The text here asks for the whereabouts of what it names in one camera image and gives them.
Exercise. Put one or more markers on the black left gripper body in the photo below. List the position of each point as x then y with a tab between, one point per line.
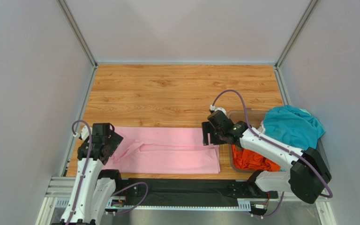
114	140

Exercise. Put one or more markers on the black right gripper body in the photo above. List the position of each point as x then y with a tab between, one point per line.
211	135

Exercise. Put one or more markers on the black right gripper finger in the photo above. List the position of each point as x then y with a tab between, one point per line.
206	127
206	139

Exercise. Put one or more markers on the pink t-shirt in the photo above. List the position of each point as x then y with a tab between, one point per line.
164	150

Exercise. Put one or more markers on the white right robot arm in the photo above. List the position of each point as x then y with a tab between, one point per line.
305	174

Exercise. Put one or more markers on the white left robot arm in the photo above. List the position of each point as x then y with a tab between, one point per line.
93	185

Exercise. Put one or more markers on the orange t-shirt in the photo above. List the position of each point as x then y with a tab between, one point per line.
244	159

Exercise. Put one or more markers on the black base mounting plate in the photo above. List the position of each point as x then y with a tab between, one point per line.
195	193

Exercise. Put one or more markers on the teal t-shirt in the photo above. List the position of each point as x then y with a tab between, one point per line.
292	126

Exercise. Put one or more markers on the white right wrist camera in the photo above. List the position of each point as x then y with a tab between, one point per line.
213	109

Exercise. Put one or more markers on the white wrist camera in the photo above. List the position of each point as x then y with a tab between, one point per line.
213	109
83	134

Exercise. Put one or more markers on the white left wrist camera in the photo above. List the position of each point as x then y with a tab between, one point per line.
83	134

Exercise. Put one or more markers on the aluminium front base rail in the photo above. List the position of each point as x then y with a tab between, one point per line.
118	203

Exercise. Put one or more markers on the aluminium frame rail right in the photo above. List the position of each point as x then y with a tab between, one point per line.
323	206

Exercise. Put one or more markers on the aluminium frame rail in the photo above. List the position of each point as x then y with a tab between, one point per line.
88	63
323	206

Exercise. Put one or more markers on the aluminium frame rail left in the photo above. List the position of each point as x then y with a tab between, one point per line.
88	63

